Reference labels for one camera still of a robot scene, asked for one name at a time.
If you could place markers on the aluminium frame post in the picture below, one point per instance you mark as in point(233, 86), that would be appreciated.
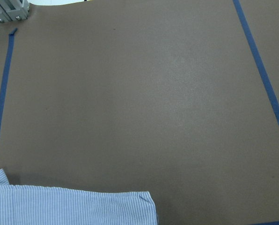
point(14, 10)

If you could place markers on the light blue striped shirt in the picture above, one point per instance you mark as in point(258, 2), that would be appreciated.
point(37, 205)

